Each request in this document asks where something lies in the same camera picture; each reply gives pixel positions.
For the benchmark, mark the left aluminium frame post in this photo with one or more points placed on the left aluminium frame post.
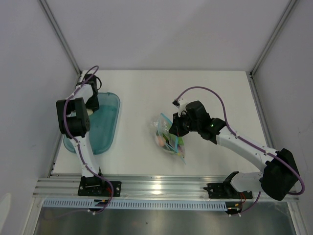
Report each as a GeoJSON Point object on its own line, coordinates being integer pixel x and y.
{"type": "Point", "coordinates": [59, 34]}

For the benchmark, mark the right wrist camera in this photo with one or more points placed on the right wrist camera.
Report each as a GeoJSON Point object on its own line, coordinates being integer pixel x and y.
{"type": "Point", "coordinates": [181, 104]}

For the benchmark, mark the clear zip top bag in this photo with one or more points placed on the clear zip top bag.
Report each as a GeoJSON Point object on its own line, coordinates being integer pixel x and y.
{"type": "Point", "coordinates": [160, 127]}

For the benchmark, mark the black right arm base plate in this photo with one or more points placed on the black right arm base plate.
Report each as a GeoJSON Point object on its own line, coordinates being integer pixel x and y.
{"type": "Point", "coordinates": [224, 191]}

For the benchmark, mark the green cucumber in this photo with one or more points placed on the green cucumber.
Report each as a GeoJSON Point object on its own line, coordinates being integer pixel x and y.
{"type": "Point", "coordinates": [174, 142]}

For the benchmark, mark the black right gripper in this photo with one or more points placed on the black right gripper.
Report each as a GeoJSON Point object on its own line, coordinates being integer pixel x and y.
{"type": "Point", "coordinates": [176, 129]}

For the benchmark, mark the white slotted cable duct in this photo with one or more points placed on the white slotted cable duct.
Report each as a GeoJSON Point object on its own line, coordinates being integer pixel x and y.
{"type": "Point", "coordinates": [136, 204]}

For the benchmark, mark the aluminium frame post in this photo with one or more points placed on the aluminium frame post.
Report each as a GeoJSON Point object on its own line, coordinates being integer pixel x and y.
{"type": "Point", "coordinates": [59, 34]}
{"type": "Point", "coordinates": [279, 26]}

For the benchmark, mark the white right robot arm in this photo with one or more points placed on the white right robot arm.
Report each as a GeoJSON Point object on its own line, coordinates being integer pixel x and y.
{"type": "Point", "coordinates": [277, 171]}

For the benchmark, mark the teal plastic tray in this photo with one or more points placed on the teal plastic tray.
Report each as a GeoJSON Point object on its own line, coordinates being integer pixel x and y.
{"type": "Point", "coordinates": [103, 122]}

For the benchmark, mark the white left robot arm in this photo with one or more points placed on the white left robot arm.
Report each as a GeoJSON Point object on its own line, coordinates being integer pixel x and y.
{"type": "Point", "coordinates": [74, 122]}

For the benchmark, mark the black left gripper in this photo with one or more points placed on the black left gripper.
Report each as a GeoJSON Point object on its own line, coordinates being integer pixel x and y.
{"type": "Point", "coordinates": [94, 106]}

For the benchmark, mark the aluminium table edge rail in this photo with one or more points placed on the aluminium table edge rail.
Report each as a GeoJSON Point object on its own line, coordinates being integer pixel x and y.
{"type": "Point", "coordinates": [133, 187]}

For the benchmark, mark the right aluminium frame post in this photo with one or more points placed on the right aluminium frame post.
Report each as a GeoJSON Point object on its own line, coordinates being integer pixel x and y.
{"type": "Point", "coordinates": [279, 26]}

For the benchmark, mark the white garlic bulb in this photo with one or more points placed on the white garlic bulb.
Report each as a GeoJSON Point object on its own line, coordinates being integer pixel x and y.
{"type": "Point", "coordinates": [90, 112]}

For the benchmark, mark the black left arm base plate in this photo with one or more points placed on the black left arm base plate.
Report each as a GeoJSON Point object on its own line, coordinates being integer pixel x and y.
{"type": "Point", "coordinates": [101, 189]}

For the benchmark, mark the pink egg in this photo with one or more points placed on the pink egg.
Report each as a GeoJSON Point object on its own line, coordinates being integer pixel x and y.
{"type": "Point", "coordinates": [161, 141]}

